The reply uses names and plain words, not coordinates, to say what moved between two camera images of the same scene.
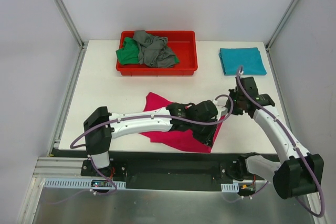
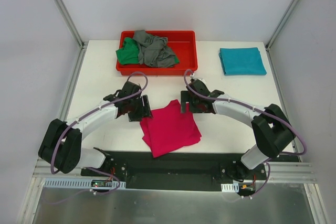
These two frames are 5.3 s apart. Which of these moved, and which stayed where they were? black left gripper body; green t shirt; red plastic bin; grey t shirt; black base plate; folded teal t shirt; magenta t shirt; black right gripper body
Moved: black right gripper body; black left gripper body; magenta t shirt
Stayed: black base plate; grey t shirt; folded teal t shirt; red plastic bin; green t shirt
